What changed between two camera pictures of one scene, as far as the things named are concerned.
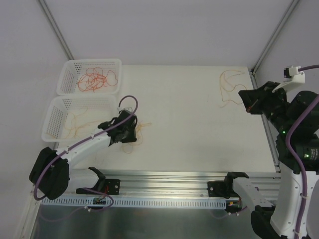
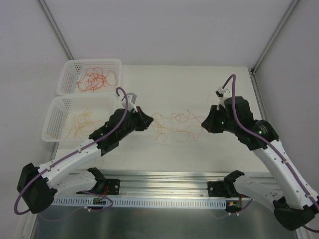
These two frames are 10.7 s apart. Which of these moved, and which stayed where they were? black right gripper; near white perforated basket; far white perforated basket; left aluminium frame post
Moved: black right gripper
Stayed: far white perforated basket; near white perforated basket; left aluminium frame post
